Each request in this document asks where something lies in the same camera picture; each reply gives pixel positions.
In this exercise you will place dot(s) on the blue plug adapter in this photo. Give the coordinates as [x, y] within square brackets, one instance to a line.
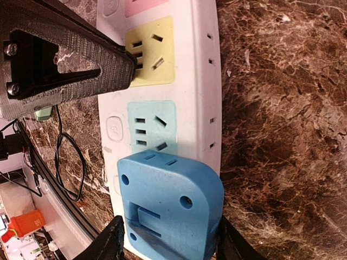
[172, 205]

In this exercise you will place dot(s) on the white multicolour power strip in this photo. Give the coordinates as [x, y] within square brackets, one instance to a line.
[174, 103]

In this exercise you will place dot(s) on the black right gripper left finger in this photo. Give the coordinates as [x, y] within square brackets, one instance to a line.
[109, 244]

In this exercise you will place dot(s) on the black front table rail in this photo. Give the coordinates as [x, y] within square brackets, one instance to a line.
[73, 211]

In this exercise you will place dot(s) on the orange box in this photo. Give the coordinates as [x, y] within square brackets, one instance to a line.
[24, 225]

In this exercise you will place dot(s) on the green plug adapter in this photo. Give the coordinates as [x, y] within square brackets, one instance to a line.
[43, 114]

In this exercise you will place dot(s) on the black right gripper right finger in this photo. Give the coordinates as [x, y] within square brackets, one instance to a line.
[232, 245]

